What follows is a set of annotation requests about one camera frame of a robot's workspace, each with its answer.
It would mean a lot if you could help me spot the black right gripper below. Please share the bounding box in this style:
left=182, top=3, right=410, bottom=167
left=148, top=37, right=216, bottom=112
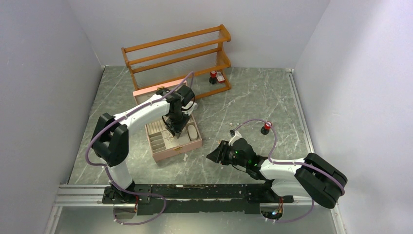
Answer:
left=206, top=140, right=248, bottom=168

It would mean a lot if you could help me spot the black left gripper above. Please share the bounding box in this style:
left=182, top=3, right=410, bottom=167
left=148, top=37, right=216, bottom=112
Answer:
left=166, top=109, right=191, bottom=138

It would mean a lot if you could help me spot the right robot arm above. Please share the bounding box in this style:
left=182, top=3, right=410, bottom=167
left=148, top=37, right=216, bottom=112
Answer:
left=206, top=138, right=348, bottom=209

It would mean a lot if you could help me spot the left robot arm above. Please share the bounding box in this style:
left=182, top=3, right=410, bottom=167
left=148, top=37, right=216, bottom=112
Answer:
left=88, top=85, right=196, bottom=203

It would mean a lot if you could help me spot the pink jewelry box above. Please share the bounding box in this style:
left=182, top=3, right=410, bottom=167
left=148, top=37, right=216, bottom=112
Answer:
left=133, top=80, right=203, bottom=162

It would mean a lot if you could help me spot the cream watch pillow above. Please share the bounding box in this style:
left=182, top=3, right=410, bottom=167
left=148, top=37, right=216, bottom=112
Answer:
left=187, top=125, right=198, bottom=141

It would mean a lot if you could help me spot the red black stamp on table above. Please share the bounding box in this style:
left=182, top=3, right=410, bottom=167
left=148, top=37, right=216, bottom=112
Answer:
left=260, top=121, right=272, bottom=135

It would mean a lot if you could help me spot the red black stamp on shelf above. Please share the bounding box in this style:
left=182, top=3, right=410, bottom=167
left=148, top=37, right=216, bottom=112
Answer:
left=209, top=71, right=217, bottom=84

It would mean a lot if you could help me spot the red white small box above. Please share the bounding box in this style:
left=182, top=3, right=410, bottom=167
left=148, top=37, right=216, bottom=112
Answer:
left=216, top=72, right=225, bottom=83

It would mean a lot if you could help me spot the wooden shelf rack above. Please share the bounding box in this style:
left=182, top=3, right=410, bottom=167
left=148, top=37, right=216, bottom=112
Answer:
left=121, top=24, right=231, bottom=98

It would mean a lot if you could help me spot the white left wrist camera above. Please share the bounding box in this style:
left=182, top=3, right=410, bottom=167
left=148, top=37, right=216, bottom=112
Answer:
left=181, top=101, right=198, bottom=116

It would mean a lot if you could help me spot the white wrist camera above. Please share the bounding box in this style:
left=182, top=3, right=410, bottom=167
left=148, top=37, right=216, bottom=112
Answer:
left=181, top=101, right=198, bottom=116
left=228, top=130, right=242, bottom=146

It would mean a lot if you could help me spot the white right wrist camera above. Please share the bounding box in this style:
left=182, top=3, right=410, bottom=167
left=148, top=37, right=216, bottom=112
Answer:
left=228, top=130, right=242, bottom=146

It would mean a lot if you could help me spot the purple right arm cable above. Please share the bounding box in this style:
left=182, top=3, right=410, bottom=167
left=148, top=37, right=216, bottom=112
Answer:
left=229, top=119, right=346, bottom=196

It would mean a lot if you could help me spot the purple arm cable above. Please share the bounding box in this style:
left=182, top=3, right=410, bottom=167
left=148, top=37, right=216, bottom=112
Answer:
left=85, top=71, right=195, bottom=197
left=229, top=119, right=346, bottom=196

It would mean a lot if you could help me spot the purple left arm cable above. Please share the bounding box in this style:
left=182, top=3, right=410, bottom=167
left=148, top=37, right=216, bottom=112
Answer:
left=85, top=71, right=195, bottom=197

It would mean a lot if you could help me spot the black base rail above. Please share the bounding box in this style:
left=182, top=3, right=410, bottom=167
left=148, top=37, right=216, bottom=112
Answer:
left=55, top=183, right=338, bottom=215

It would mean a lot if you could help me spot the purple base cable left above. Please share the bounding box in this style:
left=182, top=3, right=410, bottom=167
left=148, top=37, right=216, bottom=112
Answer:
left=113, top=193, right=167, bottom=226

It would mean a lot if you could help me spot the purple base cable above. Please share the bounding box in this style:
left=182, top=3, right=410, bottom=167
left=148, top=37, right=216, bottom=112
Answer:
left=113, top=193, right=167, bottom=226
left=264, top=199, right=315, bottom=224

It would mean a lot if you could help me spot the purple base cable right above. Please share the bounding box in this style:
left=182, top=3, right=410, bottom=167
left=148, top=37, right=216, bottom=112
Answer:
left=264, top=199, right=315, bottom=224

